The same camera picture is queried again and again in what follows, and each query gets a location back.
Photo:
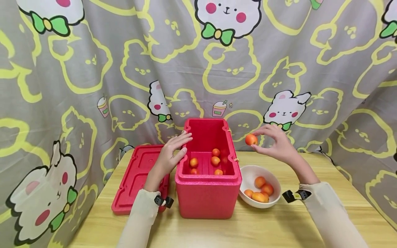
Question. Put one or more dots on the person's left hand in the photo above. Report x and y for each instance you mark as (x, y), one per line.
(167, 156)

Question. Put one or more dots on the red foam cooler lid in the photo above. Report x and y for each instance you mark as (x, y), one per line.
(133, 179)

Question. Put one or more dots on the orange red apricot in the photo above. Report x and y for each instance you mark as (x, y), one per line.
(248, 193)
(194, 162)
(216, 152)
(251, 139)
(260, 197)
(260, 181)
(218, 172)
(215, 161)
(268, 189)

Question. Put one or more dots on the person's left thumb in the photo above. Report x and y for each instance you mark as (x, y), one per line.
(180, 155)

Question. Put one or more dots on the person's right thumb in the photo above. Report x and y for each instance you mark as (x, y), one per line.
(260, 148)

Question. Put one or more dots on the person's right index finger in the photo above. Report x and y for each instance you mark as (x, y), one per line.
(263, 130)

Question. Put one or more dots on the person's left forearm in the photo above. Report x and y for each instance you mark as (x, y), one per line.
(145, 213)

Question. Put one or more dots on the person's right hand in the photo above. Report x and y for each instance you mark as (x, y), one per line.
(279, 146)

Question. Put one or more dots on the person's right forearm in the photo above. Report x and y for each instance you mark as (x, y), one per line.
(325, 210)

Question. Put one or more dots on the white ceramic bowl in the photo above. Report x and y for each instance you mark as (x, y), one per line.
(246, 175)

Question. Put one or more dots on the red foam cooler box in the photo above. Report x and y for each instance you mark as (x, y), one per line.
(206, 196)

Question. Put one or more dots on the black wrist band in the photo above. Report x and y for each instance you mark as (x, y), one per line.
(164, 201)
(296, 195)

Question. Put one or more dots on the person's left fingers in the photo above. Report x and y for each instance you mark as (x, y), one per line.
(181, 138)

